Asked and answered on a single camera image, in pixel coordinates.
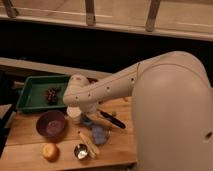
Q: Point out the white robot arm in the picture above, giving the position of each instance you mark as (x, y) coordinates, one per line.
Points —
(172, 110)

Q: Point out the blue plastic cup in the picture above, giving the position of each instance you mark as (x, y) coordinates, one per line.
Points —
(86, 121)

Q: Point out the white plastic cup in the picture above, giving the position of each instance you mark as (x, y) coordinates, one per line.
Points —
(75, 114)

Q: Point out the small metal cup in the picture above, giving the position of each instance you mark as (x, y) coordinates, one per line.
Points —
(81, 151)

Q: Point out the dark red bowl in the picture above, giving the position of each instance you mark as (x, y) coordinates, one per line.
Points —
(92, 80)

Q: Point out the metal fork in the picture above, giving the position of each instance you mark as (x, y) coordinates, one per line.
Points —
(107, 134)

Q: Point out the blue sponge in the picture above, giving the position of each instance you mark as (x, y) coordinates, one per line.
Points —
(99, 134)

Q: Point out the dark grape bunch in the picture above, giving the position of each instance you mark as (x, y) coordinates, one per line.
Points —
(51, 95)

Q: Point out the green plastic tray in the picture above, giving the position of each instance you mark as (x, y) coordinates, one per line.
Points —
(33, 96)

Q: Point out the wooden spatula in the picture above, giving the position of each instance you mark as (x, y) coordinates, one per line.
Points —
(93, 149)

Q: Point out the purple bowl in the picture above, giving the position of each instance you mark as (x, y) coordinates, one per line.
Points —
(51, 124)

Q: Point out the red yellow apple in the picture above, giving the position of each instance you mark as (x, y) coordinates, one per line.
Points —
(50, 151)

